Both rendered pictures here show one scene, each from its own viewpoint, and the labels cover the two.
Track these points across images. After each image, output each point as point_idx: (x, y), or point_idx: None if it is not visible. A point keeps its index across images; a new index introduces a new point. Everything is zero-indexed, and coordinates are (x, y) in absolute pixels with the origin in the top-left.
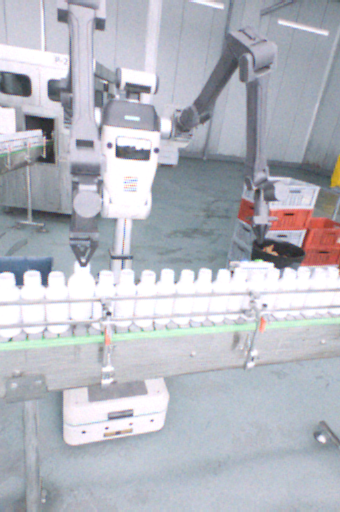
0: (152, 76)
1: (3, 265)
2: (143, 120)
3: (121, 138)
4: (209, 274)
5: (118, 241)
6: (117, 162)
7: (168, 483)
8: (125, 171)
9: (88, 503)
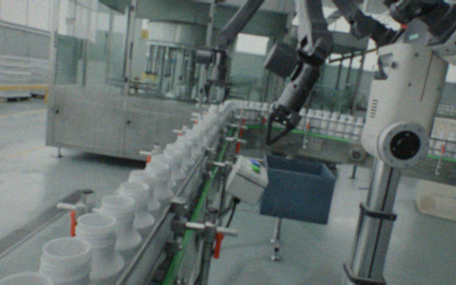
0: None
1: (324, 176)
2: (419, 36)
3: (378, 57)
4: (199, 123)
5: (369, 186)
6: (373, 84)
7: None
8: (374, 93)
9: None
